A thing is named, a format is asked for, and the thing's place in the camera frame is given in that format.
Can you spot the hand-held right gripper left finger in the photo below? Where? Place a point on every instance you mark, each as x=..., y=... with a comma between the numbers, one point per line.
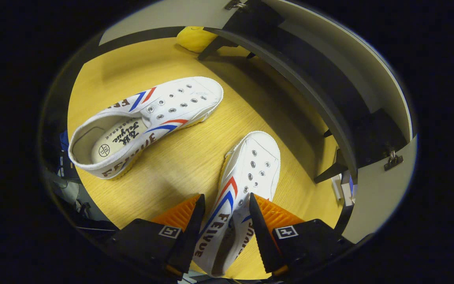
x=193, y=236

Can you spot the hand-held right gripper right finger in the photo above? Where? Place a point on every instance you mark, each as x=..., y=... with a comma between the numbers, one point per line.
x=262, y=240

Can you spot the white canvas shoe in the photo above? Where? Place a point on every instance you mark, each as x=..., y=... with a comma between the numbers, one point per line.
x=250, y=169
x=172, y=106

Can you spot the white shoe cabinet door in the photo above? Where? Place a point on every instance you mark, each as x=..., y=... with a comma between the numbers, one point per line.
x=376, y=197
x=164, y=19

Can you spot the white shoe cabinet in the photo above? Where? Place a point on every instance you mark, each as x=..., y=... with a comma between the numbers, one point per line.
x=329, y=79

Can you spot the blue cover book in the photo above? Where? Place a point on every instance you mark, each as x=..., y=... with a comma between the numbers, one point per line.
x=350, y=185

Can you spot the yellow soft object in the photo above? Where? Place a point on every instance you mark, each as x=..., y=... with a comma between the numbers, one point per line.
x=193, y=39

